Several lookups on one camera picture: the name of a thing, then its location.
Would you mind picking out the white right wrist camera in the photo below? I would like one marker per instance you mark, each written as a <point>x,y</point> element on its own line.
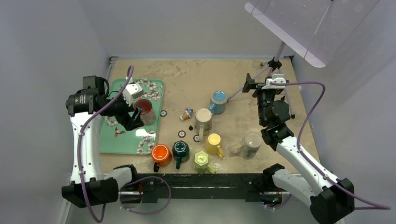
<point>275,81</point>

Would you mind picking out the light green hexagonal mug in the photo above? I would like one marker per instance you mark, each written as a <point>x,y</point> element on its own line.
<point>202,163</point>

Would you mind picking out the dark green mug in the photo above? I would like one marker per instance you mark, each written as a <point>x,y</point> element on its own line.
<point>182,151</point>

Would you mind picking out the blue mug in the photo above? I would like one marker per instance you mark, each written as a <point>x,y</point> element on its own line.
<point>218,102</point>

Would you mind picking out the green floral tray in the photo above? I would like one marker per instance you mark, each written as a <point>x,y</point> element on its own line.
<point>114,139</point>

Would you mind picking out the cream coral mug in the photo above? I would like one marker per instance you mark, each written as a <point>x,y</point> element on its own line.
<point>248,146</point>

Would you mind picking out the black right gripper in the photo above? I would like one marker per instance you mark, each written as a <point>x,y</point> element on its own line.
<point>250,84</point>

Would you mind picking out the grey music stand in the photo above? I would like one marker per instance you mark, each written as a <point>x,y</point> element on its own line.
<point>337,42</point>

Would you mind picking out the pink ghost mug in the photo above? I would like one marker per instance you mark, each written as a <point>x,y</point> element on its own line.
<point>148,115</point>

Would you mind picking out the teal seashell mug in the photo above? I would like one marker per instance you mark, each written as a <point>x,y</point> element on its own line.
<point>203,123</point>

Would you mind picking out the orange mug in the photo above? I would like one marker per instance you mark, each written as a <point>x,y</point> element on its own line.
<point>161,155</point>

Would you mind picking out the ice cream cone toy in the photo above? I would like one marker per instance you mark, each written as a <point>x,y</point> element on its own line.
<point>187,114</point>

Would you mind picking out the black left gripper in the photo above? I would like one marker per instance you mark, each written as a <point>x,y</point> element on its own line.
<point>129,122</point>

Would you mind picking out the yellow mug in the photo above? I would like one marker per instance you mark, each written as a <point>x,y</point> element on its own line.
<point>213,145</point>

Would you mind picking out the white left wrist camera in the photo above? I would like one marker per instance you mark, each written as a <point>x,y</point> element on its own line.
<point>132,92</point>

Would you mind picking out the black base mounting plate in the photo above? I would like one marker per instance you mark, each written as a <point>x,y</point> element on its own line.
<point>247,187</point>

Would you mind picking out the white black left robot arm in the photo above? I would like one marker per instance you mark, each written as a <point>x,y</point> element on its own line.
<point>89,185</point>

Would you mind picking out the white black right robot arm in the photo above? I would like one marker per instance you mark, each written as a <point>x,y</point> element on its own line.
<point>327,196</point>

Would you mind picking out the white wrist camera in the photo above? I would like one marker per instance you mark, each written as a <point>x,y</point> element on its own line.
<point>275,81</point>
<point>132,92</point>

